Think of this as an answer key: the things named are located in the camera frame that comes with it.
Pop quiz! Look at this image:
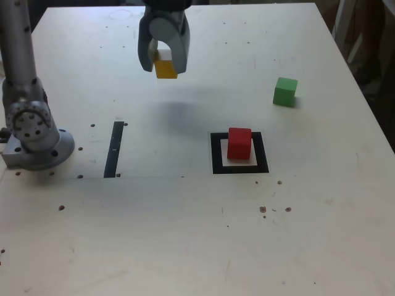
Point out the black tape square outline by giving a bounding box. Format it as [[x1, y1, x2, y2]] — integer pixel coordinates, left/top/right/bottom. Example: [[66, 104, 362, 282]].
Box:
[[210, 131, 270, 175]]

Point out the black tape strip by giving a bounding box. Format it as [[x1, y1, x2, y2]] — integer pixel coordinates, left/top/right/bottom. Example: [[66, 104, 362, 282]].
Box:
[[103, 121, 124, 179]]

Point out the yellow cube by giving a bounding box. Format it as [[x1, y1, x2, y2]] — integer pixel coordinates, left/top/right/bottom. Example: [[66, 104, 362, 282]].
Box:
[[153, 49, 179, 80]]

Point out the red cube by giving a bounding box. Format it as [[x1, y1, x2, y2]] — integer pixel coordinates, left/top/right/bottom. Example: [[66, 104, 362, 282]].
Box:
[[227, 127, 252, 160]]

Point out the green cube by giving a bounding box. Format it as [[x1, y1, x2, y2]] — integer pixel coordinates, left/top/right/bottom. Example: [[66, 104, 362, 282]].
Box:
[[272, 76, 299, 108]]

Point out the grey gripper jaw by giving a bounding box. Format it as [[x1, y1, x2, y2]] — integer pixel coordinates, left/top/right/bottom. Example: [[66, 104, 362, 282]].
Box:
[[137, 9, 159, 73], [148, 10, 191, 75]]

